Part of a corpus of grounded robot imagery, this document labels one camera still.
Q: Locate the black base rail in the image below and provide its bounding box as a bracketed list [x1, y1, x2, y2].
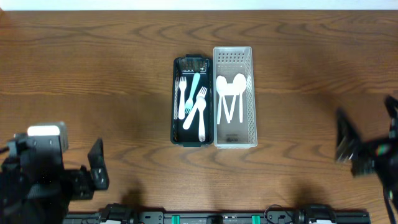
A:
[62, 203, 371, 224]

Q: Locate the clear perforated plastic basket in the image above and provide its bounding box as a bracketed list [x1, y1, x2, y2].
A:
[213, 47, 257, 149]

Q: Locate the white thick-handled spoon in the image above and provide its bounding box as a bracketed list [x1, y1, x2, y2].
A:
[197, 96, 206, 142]

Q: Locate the white thick-handled fork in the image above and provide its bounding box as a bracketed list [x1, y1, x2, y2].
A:
[178, 77, 187, 120]

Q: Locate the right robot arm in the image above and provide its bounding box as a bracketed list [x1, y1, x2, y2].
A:
[335, 95, 397, 223]

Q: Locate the white plastic spoon lowest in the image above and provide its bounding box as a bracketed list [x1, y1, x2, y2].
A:
[224, 94, 237, 123]

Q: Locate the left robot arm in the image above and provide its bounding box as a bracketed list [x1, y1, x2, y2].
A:
[1, 121, 109, 223]

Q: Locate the teal green fork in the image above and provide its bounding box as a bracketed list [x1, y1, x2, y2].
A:
[185, 72, 200, 114]

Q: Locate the pale green fork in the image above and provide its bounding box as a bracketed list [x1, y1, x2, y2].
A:
[183, 86, 207, 129]

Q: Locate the white plastic spoon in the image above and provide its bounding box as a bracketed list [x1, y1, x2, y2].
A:
[217, 92, 223, 124]
[233, 73, 246, 123]

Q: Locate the white plastic spoon angled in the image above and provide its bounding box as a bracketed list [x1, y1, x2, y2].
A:
[216, 76, 233, 106]

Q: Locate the dark green plastic basket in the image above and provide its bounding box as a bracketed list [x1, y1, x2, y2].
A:
[170, 55, 214, 147]

